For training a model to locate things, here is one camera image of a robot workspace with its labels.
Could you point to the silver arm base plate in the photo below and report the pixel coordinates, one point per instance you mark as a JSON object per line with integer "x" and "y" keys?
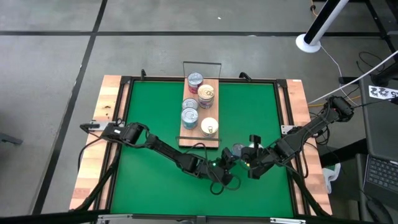
{"x": 97, "y": 125}
{"x": 286, "y": 129}

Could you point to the black frame clamp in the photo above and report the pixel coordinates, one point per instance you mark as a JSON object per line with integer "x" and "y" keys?
{"x": 143, "y": 74}
{"x": 245, "y": 76}

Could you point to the grey floor object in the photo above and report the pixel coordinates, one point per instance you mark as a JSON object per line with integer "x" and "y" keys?
{"x": 9, "y": 138}

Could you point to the dark grey laptop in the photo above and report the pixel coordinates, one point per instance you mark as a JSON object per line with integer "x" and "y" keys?
{"x": 382, "y": 174}

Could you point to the black and white pole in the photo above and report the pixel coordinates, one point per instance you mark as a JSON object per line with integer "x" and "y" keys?
{"x": 329, "y": 15}

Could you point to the silver camera mount bar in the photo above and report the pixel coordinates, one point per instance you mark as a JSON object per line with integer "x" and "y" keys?
{"x": 118, "y": 218}

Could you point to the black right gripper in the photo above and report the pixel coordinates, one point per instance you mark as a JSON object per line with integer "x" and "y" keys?
{"x": 261, "y": 157}

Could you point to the white marker sheet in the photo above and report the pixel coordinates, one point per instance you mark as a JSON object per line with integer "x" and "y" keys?
{"x": 382, "y": 92}

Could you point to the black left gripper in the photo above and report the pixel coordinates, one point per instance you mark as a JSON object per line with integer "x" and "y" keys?
{"x": 214, "y": 171}

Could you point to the black power adapter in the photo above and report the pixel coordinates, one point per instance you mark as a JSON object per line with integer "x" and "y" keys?
{"x": 345, "y": 80}

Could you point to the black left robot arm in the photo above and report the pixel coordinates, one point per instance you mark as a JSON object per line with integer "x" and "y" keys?
{"x": 168, "y": 152}

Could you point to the green table mat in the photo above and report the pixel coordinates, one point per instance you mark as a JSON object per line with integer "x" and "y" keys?
{"x": 140, "y": 186}

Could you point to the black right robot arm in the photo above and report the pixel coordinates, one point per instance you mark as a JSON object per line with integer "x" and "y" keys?
{"x": 304, "y": 137}

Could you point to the black metal stand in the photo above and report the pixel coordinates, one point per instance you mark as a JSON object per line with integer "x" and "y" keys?
{"x": 376, "y": 18}

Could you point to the white cloth bag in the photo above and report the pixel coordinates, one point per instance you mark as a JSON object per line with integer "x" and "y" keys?
{"x": 329, "y": 177}

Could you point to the black table frame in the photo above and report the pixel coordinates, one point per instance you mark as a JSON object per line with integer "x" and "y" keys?
{"x": 155, "y": 79}

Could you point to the black monitor stand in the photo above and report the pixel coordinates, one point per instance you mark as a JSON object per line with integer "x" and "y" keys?
{"x": 387, "y": 74}

